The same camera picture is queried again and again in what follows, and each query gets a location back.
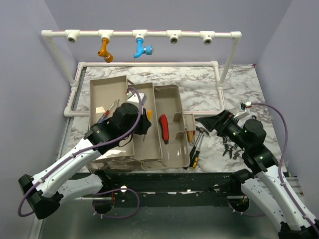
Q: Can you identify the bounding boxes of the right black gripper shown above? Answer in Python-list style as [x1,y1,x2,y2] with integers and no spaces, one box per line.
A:
[199,108,249,150]

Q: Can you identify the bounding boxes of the black needle nose pliers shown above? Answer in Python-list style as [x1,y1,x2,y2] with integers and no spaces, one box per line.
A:
[222,143,237,159]

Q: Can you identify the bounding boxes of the orange plastic faucet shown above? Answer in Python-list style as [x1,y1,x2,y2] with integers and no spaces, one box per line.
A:
[97,38,114,63]

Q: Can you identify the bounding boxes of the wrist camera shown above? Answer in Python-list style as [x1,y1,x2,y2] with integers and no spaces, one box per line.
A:
[126,91,147,108]
[234,101,252,121]

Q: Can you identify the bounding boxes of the white PVC pipe frame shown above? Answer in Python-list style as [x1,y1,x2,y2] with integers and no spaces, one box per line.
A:
[41,29,242,117]

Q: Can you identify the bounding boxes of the claw hammer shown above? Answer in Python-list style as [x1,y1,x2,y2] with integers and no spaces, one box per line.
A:
[189,126,209,160]

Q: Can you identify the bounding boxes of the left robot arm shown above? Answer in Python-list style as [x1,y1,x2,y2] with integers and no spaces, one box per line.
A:
[17,103,152,219]

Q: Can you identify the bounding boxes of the black metal base rail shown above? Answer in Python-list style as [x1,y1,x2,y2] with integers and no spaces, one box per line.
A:
[95,169,253,207]

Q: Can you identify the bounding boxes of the red utility knife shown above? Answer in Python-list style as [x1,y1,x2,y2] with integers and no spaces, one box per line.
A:
[159,114,169,144]

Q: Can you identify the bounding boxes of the blue plastic faucet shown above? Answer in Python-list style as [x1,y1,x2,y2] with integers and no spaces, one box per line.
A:
[133,37,154,59]

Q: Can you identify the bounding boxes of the blue handled screwdriver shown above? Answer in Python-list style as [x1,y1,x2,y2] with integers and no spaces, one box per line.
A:
[97,99,120,123]

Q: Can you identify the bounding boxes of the brown translucent tool box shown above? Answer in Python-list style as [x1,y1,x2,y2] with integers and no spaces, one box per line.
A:
[87,76,190,171]

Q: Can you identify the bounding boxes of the small black hammer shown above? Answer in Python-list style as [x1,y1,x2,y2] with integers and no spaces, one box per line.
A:
[233,150,243,160]

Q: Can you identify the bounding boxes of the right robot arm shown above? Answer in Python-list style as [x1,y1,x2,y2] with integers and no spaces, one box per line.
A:
[196,110,319,239]

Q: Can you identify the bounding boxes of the yellow black screwdriver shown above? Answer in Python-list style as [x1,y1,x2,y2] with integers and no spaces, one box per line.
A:
[189,136,204,169]

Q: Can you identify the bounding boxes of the yellow short screwdriver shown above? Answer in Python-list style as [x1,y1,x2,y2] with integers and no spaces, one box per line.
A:
[142,109,153,142]

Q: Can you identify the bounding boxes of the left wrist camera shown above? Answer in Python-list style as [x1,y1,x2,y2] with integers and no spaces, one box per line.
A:
[126,91,147,108]

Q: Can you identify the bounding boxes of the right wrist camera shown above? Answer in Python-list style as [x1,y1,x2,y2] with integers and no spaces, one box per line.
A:
[234,101,252,121]

